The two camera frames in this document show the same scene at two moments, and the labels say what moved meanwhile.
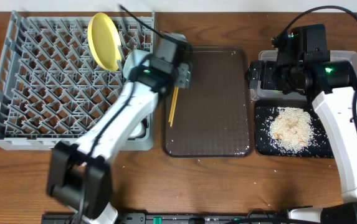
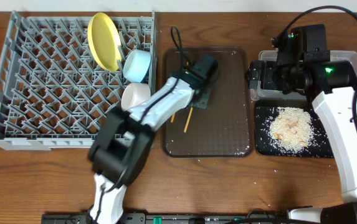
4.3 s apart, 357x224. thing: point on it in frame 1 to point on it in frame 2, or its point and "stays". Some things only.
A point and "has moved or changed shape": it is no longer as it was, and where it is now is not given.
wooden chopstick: [173, 106] has moved or changed shape
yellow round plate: [104, 41] stays
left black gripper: [182, 74] to [203, 97]
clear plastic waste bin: [272, 94] stays
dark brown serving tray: [212, 119] stays
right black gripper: [267, 68] stays
